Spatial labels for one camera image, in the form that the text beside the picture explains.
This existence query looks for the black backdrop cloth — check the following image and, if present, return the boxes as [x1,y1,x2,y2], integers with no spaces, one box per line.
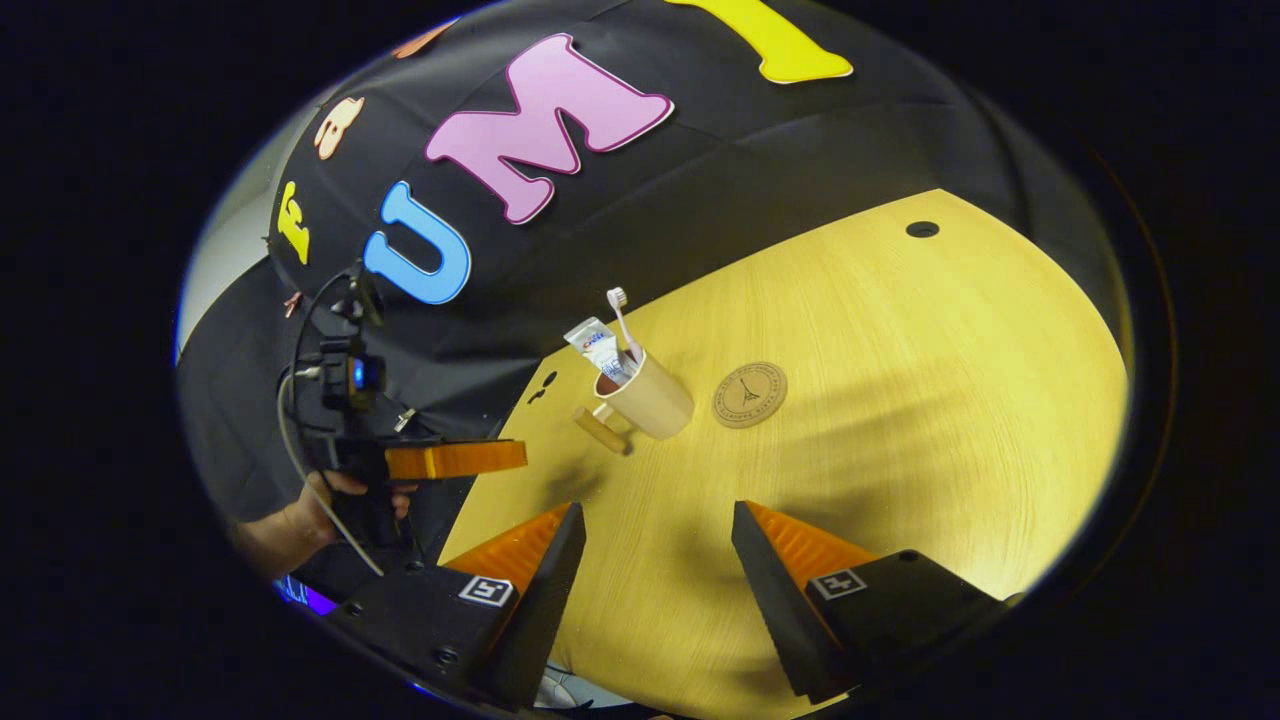
[178,0,1136,601]

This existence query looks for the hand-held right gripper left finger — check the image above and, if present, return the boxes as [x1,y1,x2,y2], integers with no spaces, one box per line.
[325,502,588,711]

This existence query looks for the pink toothbrush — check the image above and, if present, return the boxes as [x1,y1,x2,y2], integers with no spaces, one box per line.
[606,286,644,364]

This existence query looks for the grey cable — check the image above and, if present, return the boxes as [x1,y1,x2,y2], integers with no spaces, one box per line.
[276,366,387,579]

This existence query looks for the round brown coaster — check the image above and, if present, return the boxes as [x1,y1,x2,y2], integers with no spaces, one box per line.
[711,360,789,430]

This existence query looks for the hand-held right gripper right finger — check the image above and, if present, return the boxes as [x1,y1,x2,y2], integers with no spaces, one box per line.
[730,499,1024,701]

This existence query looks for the white toothpaste tube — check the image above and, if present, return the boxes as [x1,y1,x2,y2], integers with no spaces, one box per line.
[562,316,633,388]

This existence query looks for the white patterned clothing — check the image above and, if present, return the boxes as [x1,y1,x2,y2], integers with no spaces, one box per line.
[535,662,646,713]

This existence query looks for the beige cup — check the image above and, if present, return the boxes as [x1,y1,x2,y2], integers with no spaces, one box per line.
[571,345,697,457]

